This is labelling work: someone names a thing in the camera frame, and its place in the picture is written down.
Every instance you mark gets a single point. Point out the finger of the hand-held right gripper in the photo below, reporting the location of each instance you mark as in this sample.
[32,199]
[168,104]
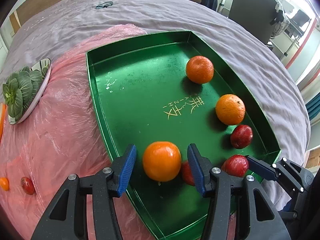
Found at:
[260,166]

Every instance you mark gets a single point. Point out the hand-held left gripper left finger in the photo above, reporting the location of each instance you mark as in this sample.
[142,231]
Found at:
[127,170]

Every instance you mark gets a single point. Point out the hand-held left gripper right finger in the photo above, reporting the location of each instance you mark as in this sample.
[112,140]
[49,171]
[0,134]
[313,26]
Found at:
[197,172]

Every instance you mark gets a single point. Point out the red apple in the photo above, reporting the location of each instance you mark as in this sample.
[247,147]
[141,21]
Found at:
[187,173]
[27,185]
[241,136]
[235,165]

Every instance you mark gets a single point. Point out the orange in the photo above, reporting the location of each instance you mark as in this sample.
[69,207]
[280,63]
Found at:
[230,109]
[200,69]
[3,183]
[162,164]

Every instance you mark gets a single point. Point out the green tray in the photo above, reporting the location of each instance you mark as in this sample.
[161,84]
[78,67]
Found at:
[140,92]

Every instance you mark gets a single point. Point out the pink plastic sheet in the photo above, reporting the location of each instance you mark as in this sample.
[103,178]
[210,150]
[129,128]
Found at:
[62,142]

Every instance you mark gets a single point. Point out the teal curtain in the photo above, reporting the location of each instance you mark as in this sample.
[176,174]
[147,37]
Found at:
[313,107]

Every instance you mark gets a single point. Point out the white enamel plate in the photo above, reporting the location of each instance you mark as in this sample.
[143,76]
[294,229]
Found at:
[40,93]

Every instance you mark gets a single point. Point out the bok choy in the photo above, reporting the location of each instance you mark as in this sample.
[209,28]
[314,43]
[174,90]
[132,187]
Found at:
[20,92]

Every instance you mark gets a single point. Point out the orange plate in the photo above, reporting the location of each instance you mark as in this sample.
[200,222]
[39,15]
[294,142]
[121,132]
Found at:
[2,122]

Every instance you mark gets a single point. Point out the grey patterned garment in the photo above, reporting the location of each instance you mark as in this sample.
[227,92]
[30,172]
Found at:
[278,15]

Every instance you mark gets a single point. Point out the grey office chair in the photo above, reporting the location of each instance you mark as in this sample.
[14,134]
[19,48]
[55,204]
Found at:
[250,7]

